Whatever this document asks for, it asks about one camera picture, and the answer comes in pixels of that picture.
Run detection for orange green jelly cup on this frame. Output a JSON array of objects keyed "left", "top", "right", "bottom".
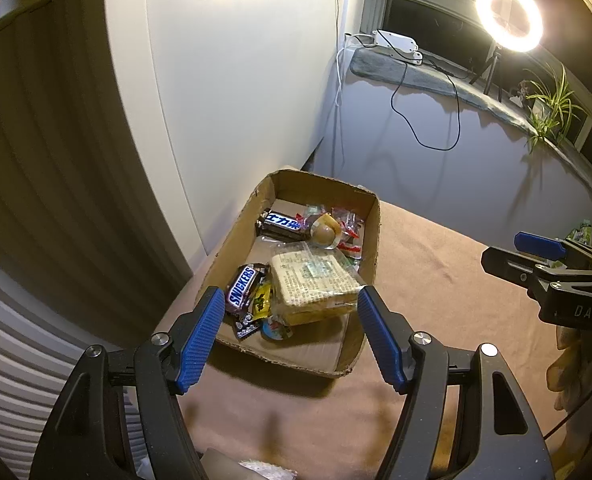
[{"left": 310, "top": 212, "right": 343, "bottom": 249}]

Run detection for potted green plant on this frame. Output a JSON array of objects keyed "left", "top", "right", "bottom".
[{"left": 524, "top": 65, "right": 588, "bottom": 153}]

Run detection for clear red-edged cake packet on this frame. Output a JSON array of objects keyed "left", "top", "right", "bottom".
[{"left": 332, "top": 208, "right": 364, "bottom": 261}]

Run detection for snickers bar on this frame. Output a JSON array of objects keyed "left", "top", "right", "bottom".
[{"left": 225, "top": 263, "right": 269, "bottom": 315}]

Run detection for wrapped cracker block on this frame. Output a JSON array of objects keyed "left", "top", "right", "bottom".
[{"left": 270, "top": 248, "right": 364, "bottom": 326}]

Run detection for white power adapter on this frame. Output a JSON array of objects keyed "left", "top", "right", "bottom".
[{"left": 373, "top": 29, "right": 424, "bottom": 66}]

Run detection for ring light on tripod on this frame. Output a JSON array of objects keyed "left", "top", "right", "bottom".
[{"left": 469, "top": 0, "right": 544, "bottom": 102}]

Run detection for dark blue-label chocolate bar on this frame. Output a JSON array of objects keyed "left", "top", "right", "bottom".
[{"left": 256, "top": 209, "right": 310, "bottom": 242}]

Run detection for green tissue box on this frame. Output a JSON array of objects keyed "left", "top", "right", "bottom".
[{"left": 566, "top": 219, "right": 592, "bottom": 246}]

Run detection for white cable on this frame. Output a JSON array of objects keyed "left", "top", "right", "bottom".
[{"left": 333, "top": 31, "right": 377, "bottom": 162}]

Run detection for black cable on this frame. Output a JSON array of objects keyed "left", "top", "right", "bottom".
[{"left": 390, "top": 54, "right": 463, "bottom": 152}]

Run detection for brown cardboard box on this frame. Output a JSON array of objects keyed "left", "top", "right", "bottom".
[{"left": 203, "top": 169, "right": 381, "bottom": 378}]

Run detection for red clear candy packets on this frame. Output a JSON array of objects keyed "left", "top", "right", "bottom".
[{"left": 303, "top": 205, "right": 363, "bottom": 240}]

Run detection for yellow snack packet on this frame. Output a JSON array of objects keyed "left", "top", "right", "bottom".
[{"left": 251, "top": 281, "right": 273, "bottom": 320}]

